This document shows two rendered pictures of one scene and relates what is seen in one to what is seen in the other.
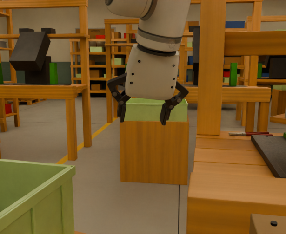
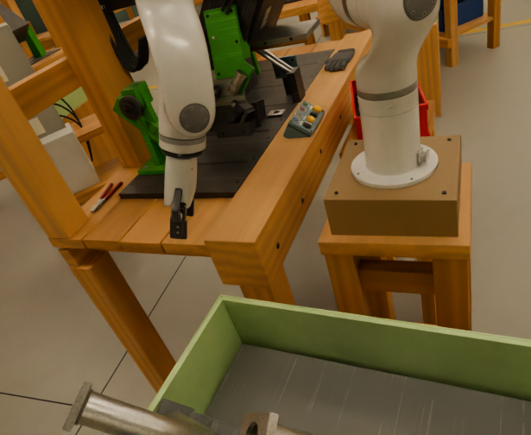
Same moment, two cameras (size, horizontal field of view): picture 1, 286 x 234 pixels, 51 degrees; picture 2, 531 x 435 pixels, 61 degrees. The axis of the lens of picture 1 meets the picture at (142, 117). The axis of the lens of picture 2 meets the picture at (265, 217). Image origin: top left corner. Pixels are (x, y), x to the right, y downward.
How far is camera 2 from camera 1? 0.78 m
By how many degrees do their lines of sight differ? 67
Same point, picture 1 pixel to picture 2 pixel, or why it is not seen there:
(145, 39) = (196, 145)
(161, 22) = not seen: hidden behind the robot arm
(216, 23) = not seen: outside the picture
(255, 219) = (330, 198)
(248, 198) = (268, 211)
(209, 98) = (53, 189)
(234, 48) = not seen: hidden behind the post
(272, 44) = (50, 89)
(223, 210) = (268, 230)
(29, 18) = not seen: outside the picture
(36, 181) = (210, 343)
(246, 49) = (30, 110)
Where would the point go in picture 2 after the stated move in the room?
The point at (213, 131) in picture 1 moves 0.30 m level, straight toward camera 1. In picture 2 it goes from (81, 221) to (160, 225)
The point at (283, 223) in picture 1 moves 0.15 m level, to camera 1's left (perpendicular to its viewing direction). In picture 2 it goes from (335, 190) to (331, 232)
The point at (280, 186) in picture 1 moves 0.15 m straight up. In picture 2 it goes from (252, 194) to (235, 144)
